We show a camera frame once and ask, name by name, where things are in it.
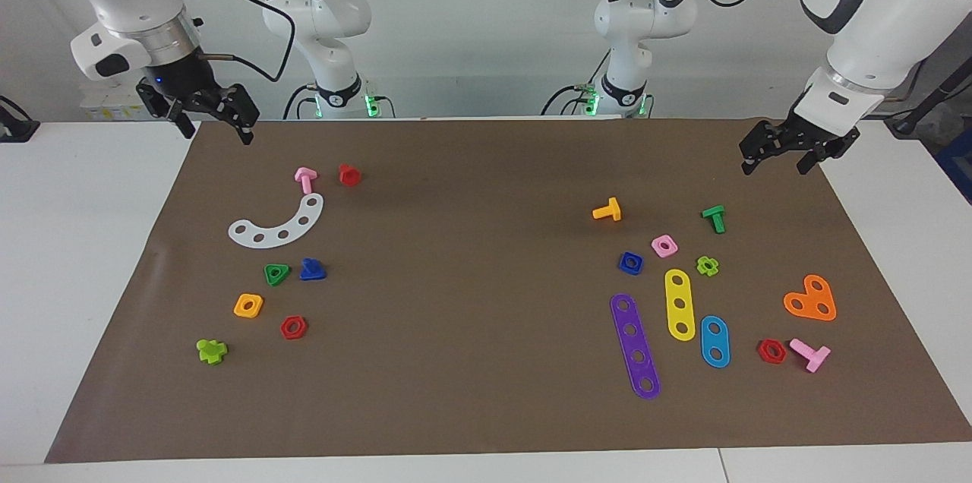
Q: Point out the orange square plastic nut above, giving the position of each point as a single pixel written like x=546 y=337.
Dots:
x=239 y=310

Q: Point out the red plastic bolt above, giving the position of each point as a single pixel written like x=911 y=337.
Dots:
x=349 y=176

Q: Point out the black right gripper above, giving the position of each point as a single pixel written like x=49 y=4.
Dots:
x=182 y=88

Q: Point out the black stand pole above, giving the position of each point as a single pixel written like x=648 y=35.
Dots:
x=923 y=107

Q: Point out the small pink plastic bolt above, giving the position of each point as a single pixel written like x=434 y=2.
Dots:
x=306 y=179

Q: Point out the lime cross-head plastic bolt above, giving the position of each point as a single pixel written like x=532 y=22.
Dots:
x=211 y=352

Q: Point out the red hexagonal plastic nut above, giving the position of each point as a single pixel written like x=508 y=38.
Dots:
x=302 y=329
x=783 y=354

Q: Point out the large pink plastic bolt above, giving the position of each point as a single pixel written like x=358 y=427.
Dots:
x=811 y=355

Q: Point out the brown table mat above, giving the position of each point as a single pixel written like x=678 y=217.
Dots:
x=471 y=392

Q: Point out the lime cross-shaped plastic nut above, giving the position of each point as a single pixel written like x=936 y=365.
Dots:
x=701 y=264

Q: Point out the yellow three-hole plate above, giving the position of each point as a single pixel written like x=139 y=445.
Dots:
x=679 y=293

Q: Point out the white curved five-hole plate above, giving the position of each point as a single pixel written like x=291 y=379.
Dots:
x=294 y=228

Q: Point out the white box yellow labels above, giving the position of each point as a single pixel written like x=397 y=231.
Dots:
x=106 y=111

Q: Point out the blue square plastic nut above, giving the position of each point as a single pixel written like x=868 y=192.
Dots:
x=622 y=258

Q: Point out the blue plastic bolt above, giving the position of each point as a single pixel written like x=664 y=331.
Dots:
x=311 y=272

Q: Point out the blue two-hole plate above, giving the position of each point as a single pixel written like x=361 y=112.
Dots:
x=714 y=342

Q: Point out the purple four-hole plate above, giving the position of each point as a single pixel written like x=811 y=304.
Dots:
x=635 y=344

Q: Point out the orange plastic bolt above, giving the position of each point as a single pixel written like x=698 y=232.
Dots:
x=611 y=211

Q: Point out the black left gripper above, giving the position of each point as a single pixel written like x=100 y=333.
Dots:
x=809 y=137

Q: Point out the pink square plastic nut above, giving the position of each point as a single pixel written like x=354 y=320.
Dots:
x=655 y=243

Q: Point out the green plastic bolt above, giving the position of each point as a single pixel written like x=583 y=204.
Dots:
x=715 y=219

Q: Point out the orange heart-shaped three-hole plate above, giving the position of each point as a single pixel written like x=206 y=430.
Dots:
x=812 y=301

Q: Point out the green triangular plastic nut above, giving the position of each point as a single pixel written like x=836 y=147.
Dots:
x=285 y=270

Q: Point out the blue crate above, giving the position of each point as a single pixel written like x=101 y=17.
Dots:
x=960 y=164

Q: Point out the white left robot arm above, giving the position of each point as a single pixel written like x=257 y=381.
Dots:
x=873 y=4

